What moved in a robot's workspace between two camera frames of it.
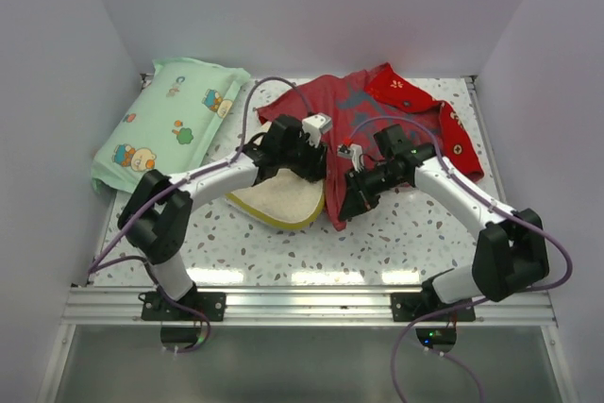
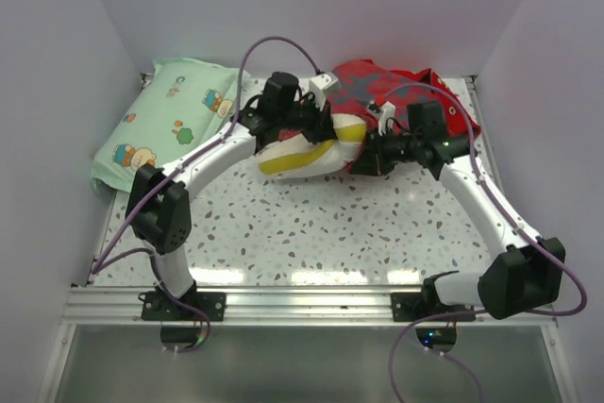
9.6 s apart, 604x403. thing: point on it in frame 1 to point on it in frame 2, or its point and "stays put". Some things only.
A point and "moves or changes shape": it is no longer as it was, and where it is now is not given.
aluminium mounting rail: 298,307 stays put
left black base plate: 155,308 stays put
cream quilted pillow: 288,199 moves or changes shape
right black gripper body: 374,182 to 387,151
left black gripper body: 303,158 to 307,118
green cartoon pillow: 169,125 stays put
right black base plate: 408,307 stays put
